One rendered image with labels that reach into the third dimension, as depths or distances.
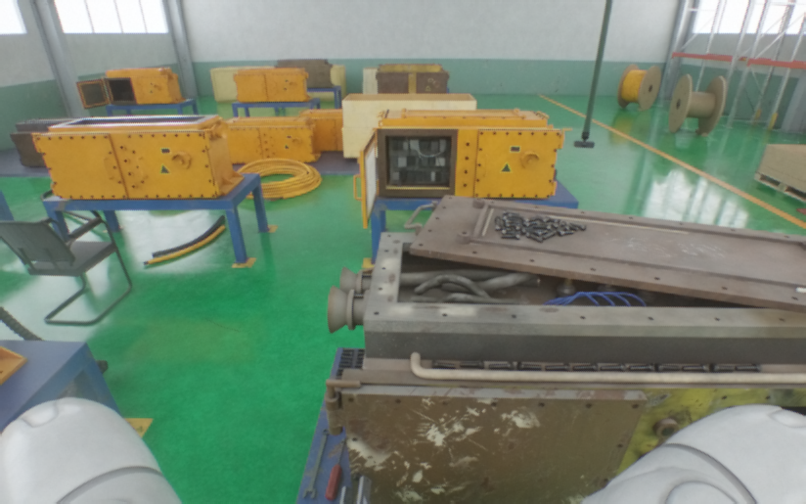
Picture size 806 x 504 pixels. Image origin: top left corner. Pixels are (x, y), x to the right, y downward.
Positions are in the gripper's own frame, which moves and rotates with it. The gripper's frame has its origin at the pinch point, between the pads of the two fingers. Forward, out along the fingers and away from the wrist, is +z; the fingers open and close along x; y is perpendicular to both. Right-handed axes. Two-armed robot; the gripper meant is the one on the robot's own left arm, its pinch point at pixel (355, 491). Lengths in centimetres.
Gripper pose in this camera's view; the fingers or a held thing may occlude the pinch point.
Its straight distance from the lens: 111.7
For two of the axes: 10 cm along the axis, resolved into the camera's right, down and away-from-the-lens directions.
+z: 0.4, -4.7, 8.8
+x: 7.0, -6.1, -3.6
